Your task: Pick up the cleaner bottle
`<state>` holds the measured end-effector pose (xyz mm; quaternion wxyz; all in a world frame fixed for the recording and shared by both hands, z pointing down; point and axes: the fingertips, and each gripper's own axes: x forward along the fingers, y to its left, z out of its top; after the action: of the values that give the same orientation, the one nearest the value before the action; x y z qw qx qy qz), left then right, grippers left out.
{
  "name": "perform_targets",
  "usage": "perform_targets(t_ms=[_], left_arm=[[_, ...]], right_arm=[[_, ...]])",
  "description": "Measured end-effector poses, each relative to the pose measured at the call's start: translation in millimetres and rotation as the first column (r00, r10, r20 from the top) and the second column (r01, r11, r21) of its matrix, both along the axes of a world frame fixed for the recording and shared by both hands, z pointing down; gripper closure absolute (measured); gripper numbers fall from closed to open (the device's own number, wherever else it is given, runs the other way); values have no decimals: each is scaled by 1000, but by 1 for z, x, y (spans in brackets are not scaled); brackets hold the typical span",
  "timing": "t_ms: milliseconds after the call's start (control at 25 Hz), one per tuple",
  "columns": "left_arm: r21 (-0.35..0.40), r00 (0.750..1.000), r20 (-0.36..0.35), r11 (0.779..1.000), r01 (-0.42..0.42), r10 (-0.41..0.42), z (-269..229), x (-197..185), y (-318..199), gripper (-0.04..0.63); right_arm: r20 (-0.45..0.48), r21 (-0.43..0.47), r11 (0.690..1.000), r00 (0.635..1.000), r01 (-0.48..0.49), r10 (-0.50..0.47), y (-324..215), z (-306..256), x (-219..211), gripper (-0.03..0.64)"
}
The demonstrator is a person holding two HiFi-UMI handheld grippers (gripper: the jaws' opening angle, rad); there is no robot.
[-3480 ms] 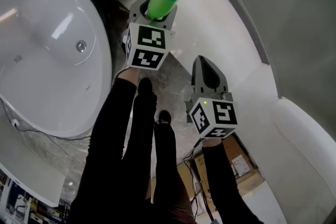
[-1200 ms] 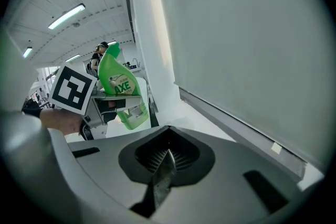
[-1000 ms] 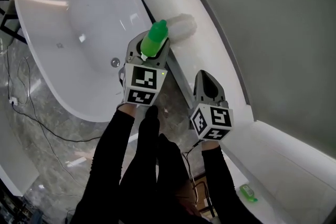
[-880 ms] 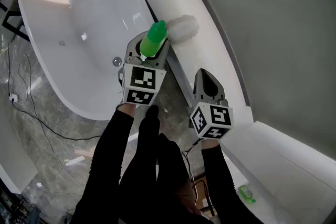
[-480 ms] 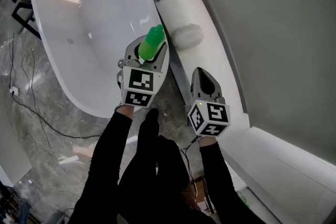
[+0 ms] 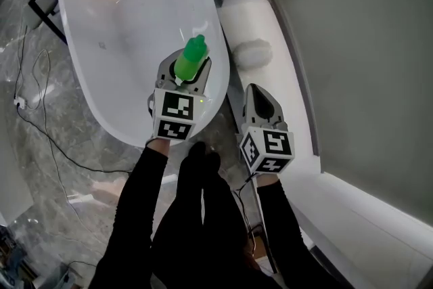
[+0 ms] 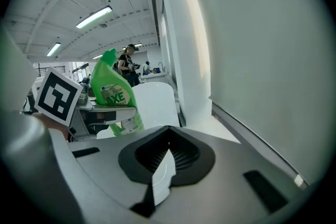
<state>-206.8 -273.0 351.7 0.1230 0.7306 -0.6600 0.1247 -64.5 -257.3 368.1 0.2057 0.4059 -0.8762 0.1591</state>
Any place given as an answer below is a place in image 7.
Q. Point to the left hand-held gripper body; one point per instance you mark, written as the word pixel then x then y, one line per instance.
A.
pixel 56 94

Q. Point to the white bathtub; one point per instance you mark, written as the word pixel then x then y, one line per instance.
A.
pixel 157 102

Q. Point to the long ceiling lamp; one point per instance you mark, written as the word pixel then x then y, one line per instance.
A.
pixel 94 17
pixel 53 49
pixel 97 56

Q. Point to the person's left forearm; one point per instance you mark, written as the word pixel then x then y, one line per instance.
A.
pixel 56 127

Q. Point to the white counter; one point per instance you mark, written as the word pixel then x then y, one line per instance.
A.
pixel 155 74

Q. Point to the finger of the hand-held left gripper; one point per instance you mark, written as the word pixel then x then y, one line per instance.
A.
pixel 120 113

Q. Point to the chrome faucet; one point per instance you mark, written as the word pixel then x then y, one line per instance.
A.
pixel 161 66

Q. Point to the green plastic bottle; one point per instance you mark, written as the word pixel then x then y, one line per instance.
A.
pixel 113 86

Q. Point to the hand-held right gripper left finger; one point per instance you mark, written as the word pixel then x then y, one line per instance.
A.
pixel 105 178

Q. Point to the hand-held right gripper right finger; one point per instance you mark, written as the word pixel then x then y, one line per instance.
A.
pixel 231 165

